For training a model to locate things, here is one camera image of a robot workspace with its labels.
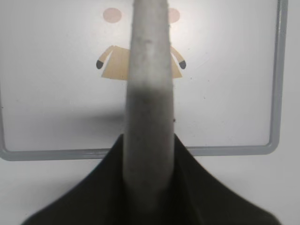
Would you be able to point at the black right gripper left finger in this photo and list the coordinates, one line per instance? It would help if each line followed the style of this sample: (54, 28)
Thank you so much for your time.
(99, 199)

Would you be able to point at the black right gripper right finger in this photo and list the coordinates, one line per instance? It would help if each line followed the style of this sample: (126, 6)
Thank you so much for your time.
(198, 198)

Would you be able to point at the knife with white handle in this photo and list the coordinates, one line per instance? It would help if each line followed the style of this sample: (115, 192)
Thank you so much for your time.
(148, 154)

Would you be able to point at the white grey-rimmed cutting board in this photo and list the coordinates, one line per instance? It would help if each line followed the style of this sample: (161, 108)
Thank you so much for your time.
(62, 76)

